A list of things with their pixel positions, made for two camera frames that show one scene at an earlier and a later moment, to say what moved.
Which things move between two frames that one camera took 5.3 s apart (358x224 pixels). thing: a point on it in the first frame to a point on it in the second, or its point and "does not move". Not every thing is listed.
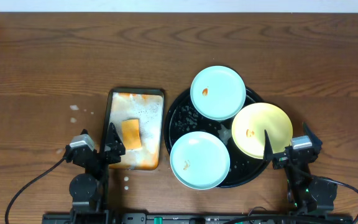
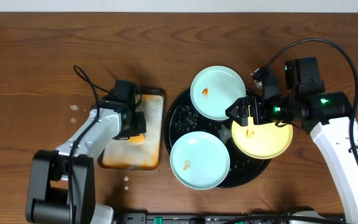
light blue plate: [200, 160] does not move
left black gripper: [97, 156] to [137, 125]
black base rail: [192, 218] does not move
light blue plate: [218, 93] does not move
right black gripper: [281, 158] to [258, 107]
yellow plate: [250, 123] does not move
